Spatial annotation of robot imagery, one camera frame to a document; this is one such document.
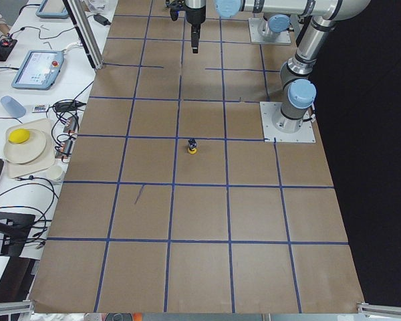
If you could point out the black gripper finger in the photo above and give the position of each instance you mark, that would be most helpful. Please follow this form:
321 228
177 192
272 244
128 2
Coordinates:
195 37

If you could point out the yellow push button switch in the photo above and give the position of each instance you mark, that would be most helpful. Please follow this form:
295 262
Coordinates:
192 146

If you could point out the white remote control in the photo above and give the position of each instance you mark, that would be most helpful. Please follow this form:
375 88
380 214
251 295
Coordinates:
40 108

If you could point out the black joystick controller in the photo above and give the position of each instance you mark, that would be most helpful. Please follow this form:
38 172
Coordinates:
6 47

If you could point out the brown paper table mat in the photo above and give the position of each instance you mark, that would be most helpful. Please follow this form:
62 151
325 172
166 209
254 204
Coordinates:
243 225

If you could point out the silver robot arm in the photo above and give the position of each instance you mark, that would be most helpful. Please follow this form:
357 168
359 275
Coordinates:
298 92
273 29

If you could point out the teach pendant tablet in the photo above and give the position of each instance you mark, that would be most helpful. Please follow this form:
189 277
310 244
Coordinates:
39 70
52 9

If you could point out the yellow ball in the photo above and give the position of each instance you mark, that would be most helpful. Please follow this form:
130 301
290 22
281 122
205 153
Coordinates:
19 136

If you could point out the near teach pendant tablet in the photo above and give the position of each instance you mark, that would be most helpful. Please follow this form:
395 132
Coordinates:
39 70

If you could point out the white paper cup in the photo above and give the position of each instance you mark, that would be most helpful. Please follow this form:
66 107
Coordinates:
55 174

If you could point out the far teach pendant tablet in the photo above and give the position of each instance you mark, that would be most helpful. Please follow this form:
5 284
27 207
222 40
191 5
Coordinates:
52 9

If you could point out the beige square tray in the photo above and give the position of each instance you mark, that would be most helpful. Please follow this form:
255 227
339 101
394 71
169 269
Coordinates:
45 160

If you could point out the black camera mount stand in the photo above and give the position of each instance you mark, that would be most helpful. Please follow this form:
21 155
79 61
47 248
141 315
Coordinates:
14 231

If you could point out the black power adapter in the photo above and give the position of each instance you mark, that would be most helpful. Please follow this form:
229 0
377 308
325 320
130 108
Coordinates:
102 20

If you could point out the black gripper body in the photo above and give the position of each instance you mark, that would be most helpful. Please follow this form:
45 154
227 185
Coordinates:
195 17

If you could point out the aluminium frame post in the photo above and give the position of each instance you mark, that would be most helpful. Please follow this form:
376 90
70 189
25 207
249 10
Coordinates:
85 33

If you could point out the translucent blue plastic cup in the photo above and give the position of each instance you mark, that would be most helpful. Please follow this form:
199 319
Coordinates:
13 107

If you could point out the beige round plate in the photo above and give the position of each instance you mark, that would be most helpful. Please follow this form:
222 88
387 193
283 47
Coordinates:
28 151

